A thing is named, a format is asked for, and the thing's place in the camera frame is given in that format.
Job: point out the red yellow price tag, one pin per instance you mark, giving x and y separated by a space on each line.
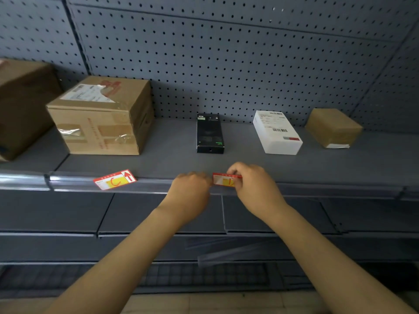
223 180

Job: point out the red arrow price tag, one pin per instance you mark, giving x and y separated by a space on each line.
115 180

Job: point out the large taped cardboard box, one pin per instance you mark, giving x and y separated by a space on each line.
104 116

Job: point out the person's left fingers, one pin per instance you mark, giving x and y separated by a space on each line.
196 176

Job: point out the grey metal shelving unit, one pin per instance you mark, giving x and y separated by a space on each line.
209 94

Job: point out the person's left forearm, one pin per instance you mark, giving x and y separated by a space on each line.
131 261

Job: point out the person's right forearm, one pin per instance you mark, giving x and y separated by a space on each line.
330 261

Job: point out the person's right fingers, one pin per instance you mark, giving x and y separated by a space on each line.
236 171

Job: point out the white labelled box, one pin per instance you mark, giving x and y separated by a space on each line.
276 132

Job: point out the black slim product box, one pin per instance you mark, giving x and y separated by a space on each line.
210 134

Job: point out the small brown taped parcel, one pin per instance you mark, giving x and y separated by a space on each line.
333 127

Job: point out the plain brown cardboard box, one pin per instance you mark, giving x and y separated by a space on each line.
23 104

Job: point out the person's left hand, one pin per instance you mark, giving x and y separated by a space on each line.
190 196

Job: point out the person's right hand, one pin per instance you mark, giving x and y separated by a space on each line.
257 189

